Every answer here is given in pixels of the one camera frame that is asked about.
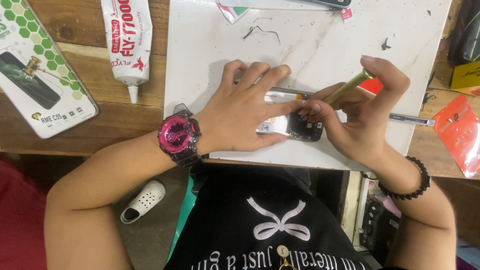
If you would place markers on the person's left hand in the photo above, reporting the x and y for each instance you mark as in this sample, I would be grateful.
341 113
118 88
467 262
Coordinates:
232 116

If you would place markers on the person's right hand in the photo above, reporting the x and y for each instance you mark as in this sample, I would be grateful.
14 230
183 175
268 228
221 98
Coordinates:
367 120

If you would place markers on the gold screwdriver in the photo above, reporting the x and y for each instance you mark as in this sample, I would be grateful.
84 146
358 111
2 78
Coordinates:
347 87

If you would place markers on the smartphone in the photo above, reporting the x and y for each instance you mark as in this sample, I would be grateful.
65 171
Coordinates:
303 129

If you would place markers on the red card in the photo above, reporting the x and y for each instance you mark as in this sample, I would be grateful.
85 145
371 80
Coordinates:
372 86

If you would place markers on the silver metal tool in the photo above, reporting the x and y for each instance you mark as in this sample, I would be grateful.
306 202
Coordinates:
410 119

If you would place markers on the pink and black wristwatch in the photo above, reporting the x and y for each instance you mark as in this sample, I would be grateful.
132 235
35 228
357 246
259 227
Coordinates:
178 135

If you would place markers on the small black scrap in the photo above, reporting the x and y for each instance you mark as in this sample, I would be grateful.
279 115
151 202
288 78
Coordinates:
385 45

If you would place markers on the white work board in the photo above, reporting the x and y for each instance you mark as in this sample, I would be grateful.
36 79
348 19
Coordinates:
318 41

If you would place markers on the orange plastic packet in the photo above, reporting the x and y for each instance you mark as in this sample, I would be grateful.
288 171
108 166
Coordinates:
459 135

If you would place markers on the heap of items under table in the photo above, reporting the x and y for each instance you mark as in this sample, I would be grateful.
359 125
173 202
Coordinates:
378 221

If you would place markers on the white and green packet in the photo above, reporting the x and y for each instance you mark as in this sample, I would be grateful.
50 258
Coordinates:
232 11

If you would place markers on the person's black printed shirt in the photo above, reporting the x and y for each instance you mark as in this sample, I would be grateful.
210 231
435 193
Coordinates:
262 217

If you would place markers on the small red label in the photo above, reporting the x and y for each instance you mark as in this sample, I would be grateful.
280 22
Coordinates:
347 15

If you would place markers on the yellow packet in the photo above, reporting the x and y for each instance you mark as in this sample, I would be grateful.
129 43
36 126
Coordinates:
467 77

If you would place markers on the teal chair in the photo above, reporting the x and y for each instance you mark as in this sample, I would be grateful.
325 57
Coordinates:
183 213

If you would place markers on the white clog shoe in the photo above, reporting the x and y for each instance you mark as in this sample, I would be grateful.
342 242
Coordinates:
144 200

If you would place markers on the white glue tube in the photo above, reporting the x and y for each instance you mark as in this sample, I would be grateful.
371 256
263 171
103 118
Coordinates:
126 41

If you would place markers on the heap of dark items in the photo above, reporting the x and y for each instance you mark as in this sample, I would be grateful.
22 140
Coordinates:
467 30

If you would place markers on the screen protector box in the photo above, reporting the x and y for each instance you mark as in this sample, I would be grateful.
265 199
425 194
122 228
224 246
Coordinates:
33 75

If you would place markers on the red fabric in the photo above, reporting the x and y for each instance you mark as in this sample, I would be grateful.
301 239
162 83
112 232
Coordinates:
18 217

